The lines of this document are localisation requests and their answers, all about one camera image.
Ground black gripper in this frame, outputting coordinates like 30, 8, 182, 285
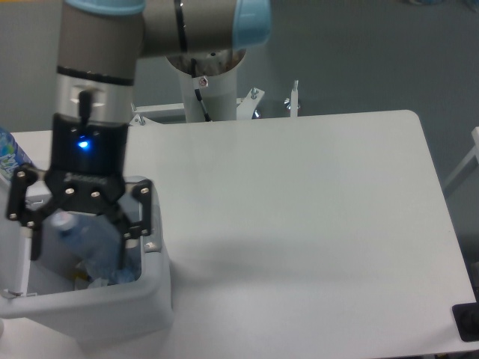
5, 114, 153, 269

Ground crushed clear plastic bottle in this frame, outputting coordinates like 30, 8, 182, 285
50, 211, 120, 284

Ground white tissue paper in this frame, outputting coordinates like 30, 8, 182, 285
108, 262, 141, 285

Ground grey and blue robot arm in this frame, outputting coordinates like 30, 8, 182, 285
5, 1, 272, 263

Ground yellow and white trash wrappers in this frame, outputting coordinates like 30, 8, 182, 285
73, 262, 109, 291

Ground white plastic trash can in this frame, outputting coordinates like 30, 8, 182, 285
0, 174, 175, 347

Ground blue labelled water bottle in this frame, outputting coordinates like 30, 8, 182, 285
1, 128, 33, 185

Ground white furniture leg at right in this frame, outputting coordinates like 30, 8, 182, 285
442, 127, 478, 197

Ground black clamp at table edge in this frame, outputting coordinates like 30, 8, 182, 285
452, 302, 478, 343

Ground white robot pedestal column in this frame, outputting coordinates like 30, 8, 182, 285
167, 49, 246, 122

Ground black cable on pedestal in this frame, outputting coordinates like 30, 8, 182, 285
190, 58, 213, 123

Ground white pedestal base frame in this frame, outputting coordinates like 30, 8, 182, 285
129, 80, 301, 126

